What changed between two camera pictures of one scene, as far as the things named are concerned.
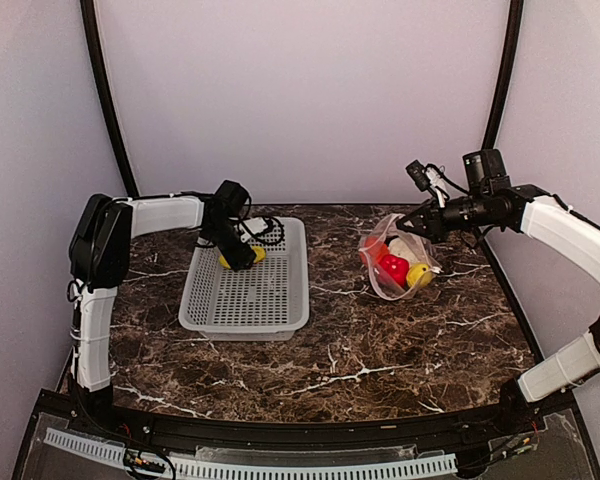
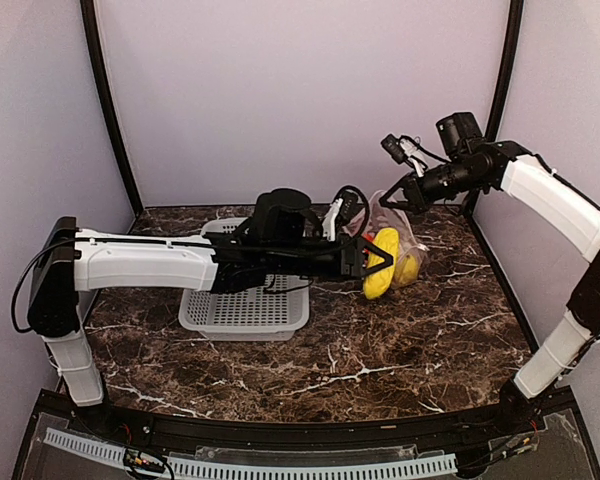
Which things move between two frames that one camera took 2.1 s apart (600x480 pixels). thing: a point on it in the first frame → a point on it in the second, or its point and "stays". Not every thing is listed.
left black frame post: (92, 36) stays
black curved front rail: (273, 433) stays
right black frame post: (512, 42) stays
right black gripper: (434, 227) → (417, 200)
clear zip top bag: (401, 263) → (380, 216)
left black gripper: (238, 259) → (350, 262)
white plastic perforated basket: (268, 302) stays
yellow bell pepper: (419, 275) → (407, 271)
